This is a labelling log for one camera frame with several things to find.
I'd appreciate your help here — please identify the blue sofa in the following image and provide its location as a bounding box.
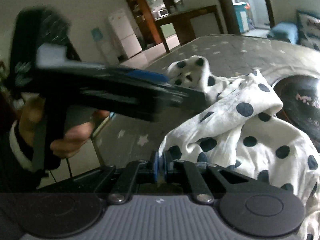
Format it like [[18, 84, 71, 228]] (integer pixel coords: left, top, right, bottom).
[[267, 10, 320, 52]]

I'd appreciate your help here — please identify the white refrigerator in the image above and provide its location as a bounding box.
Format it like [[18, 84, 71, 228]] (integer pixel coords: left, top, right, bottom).
[[108, 9, 142, 59]]

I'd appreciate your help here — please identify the dark wooden display cabinet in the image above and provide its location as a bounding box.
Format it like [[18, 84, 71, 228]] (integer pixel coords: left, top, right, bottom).
[[125, 0, 183, 50]]

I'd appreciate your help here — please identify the round black induction cooktop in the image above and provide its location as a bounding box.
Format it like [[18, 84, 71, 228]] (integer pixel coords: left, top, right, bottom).
[[273, 75, 319, 147]]

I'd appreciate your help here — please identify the butterfly print cushion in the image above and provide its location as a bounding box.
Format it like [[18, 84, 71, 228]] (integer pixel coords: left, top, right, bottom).
[[297, 10, 320, 51]]

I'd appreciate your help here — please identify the white black polka dot garment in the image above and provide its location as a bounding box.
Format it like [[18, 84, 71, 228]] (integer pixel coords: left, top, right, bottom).
[[159, 56, 319, 239]]

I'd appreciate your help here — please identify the person's left hand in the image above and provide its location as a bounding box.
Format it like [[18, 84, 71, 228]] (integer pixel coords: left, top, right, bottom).
[[18, 97, 111, 159]]

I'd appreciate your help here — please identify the teal and white storage cabinet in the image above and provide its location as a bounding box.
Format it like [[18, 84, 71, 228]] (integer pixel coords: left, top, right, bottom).
[[233, 2, 249, 34]]

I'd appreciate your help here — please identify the white microwave oven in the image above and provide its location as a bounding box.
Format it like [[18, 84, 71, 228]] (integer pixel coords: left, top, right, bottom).
[[157, 8, 169, 18]]

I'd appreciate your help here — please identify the dark wooden console table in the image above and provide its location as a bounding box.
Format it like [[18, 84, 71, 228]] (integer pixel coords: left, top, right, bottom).
[[155, 5, 224, 54]]

